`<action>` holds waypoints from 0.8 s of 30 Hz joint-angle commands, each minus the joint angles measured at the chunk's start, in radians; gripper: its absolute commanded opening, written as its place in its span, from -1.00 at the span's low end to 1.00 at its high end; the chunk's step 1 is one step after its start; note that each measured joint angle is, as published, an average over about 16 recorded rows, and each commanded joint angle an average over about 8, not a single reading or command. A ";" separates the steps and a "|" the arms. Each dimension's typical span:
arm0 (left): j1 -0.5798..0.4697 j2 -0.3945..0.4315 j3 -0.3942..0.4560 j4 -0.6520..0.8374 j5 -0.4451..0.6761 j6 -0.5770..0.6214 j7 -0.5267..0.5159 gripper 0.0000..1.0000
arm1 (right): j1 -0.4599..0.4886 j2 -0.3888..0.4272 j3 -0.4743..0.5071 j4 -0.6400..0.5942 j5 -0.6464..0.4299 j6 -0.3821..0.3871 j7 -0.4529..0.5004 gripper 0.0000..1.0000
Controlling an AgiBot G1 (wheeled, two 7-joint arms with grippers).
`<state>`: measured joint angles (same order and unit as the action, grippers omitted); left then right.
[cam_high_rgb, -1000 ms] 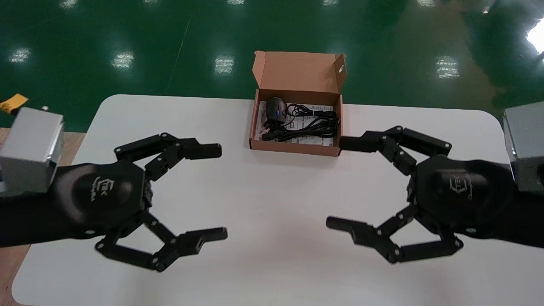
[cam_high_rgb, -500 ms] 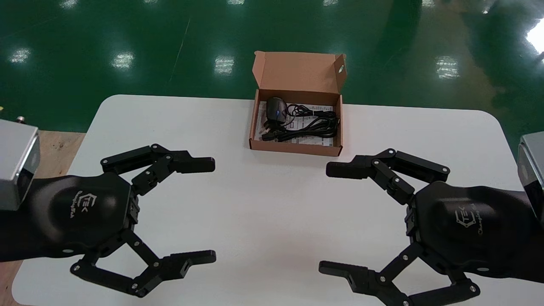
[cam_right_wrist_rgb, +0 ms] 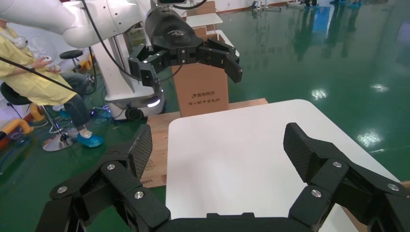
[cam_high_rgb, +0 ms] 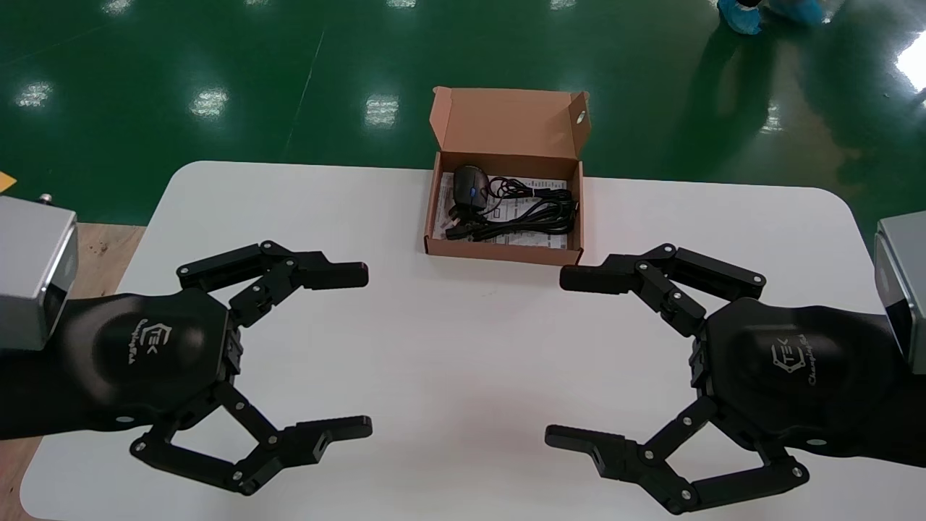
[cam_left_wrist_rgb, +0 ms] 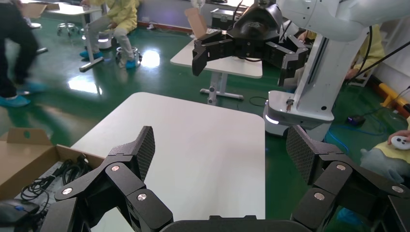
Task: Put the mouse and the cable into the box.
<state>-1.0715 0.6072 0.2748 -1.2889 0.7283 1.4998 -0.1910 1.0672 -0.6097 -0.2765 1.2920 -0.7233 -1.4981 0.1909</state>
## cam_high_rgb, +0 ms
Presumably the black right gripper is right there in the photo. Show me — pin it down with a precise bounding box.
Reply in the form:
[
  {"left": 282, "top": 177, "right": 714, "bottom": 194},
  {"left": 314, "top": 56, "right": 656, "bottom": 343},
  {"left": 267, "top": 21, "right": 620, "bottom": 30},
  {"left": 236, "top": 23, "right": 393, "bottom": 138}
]
[{"left": 544, "top": 244, "right": 926, "bottom": 516}]

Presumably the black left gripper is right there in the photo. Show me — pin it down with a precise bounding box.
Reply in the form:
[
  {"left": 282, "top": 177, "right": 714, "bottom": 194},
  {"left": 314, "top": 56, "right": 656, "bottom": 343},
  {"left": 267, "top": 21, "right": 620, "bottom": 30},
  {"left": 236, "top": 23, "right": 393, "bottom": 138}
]
[{"left": 0, "top": 241, "right": 373, "bottom": 497}]

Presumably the black power cable with plug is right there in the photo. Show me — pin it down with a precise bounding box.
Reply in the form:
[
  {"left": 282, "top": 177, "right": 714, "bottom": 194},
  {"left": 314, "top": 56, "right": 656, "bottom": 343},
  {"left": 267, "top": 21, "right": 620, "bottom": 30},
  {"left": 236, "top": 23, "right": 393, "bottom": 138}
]
[{"left": 445, "top": 190, "right": 579, "bottom": 243}]

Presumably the black wired computer mouse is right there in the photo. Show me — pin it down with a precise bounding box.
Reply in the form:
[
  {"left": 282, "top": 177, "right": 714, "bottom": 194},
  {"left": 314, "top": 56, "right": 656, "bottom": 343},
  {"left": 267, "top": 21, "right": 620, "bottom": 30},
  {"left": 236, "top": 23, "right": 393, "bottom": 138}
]
[{"left": 450, "top": 164, "right": 572, "bottom": 218}]

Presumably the open brown cardboard box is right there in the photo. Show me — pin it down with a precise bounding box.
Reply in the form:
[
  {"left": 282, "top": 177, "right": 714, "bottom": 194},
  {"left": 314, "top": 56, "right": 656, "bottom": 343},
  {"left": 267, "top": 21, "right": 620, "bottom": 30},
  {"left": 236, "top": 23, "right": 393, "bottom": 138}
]
[{"left": 425, "top": 87, "right": 592, "bottom": 268}]

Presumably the white printed instruction sheet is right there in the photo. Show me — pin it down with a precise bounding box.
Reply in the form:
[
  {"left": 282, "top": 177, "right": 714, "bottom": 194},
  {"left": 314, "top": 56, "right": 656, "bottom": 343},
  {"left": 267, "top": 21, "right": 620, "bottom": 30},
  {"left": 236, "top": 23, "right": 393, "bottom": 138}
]
[{"left": 434, "top": 174, "right": 572, "bottom": 250}]

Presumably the blue shoe cover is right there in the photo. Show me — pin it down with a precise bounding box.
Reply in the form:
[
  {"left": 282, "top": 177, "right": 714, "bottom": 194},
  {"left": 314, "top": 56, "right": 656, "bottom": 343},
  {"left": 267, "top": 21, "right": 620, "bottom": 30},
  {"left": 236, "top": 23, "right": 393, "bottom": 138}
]
[{"left": 718, "top": 0, "right": 763, "bottom": 35}]

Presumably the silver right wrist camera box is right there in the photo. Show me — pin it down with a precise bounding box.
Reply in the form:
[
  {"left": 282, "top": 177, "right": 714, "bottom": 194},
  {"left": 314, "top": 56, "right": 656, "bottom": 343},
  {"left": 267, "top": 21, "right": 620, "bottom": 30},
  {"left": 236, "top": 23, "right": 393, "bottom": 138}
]
[{"left": 873, "top": 211, "right": 926, "bottom": 377}]

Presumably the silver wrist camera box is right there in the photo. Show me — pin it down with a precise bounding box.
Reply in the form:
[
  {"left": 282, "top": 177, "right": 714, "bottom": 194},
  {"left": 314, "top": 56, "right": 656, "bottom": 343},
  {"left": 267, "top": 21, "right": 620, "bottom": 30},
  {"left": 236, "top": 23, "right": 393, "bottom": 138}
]
[
  {"left": 0, "top": 194, "right": 79, "bottom": 353},
  {"left": 873, "top": 211, "right": 926, "bottom": 377}
]

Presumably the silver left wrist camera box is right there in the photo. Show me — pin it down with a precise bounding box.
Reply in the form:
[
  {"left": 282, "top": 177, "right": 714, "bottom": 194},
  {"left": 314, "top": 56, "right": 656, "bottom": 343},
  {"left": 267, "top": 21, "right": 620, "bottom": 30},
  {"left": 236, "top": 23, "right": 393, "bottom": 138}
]
[{"left": 0, "top": 194, "right": 79, "bottom": 353}]

